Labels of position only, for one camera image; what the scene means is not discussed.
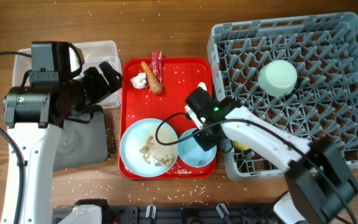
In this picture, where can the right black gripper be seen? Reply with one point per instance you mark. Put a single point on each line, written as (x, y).
(204, 140)

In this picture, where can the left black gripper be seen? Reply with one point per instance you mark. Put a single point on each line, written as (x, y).
(101, 88)

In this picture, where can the small light blue saucer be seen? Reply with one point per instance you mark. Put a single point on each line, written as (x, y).
(192, 154)

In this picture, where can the yellow plastic cup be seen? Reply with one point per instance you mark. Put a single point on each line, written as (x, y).
(240, 146)

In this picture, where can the mint green bowl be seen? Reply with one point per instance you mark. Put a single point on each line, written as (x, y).
(278, 78)

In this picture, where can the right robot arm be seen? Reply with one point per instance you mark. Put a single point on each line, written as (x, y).
(320, 183)

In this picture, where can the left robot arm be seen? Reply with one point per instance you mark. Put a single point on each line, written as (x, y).
(55, 120)

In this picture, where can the grey dishwasher rack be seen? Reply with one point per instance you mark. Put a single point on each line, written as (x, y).
(322, 48)

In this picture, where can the crumpled white tissue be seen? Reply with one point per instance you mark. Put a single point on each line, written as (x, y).
(140, 81)

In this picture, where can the clear plastic bin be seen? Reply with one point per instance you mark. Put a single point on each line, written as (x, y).
(94, 53)

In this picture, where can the orange carrot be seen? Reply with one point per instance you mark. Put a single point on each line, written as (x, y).
(153, 83)

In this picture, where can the red snack wrapper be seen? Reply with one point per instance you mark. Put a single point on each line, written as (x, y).
(156, 65)

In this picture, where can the peanut shells and rice pile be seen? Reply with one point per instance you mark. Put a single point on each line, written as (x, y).
(155, 153)

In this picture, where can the white plastic spoon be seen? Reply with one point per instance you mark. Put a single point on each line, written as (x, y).
(203, 86)

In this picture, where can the red plastic serving tray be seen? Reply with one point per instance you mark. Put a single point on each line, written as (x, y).
(180, 77)

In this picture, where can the large light blue plate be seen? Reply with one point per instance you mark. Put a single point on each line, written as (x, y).
(132, 141)

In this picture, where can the black plastic tray bin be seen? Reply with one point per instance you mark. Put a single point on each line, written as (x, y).
(84, 140)

